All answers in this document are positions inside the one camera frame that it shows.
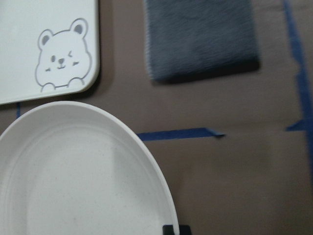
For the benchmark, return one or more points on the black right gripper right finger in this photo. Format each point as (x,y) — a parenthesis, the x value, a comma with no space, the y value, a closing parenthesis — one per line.
(184,230)

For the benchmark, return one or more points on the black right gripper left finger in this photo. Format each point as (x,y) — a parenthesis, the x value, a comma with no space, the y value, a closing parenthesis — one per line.
(168,230)

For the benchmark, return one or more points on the cream round plate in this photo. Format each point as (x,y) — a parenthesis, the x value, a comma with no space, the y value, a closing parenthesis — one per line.
(69,168)

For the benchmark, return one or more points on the white bear tray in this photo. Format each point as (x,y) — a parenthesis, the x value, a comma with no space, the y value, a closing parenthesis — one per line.
(47,48)

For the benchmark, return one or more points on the grey folded cloth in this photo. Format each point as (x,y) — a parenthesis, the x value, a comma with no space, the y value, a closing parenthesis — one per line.
(189,40)

